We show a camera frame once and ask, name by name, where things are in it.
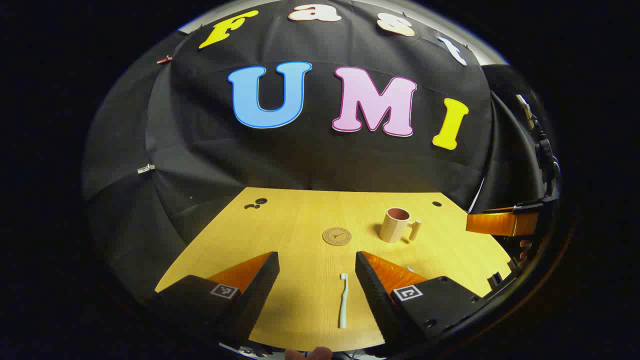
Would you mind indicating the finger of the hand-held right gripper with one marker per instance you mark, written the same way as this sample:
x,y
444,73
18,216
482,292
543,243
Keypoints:
x,y
525,252
500,223

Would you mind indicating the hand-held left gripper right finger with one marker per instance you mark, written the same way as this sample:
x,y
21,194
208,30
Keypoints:
x,y
372,295

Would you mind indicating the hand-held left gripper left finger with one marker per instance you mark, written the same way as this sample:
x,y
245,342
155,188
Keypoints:
x,y
260,290

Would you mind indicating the pale green toothbrush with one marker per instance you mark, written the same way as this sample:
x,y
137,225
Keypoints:
x,y
343,305

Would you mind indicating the round brown coaster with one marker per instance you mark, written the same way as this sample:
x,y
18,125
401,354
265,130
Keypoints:
x,y
336,236

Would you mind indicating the wooden desktop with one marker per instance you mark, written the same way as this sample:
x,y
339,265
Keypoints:
x,y
300,225

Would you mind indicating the black backdrop cloth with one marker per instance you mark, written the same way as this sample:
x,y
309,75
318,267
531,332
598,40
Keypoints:
x,y
320,160

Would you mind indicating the silver cloth clip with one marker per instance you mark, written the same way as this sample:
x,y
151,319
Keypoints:
x,y
145,168

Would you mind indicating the copper cloth clip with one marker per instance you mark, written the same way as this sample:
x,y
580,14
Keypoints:
x,y
164,60

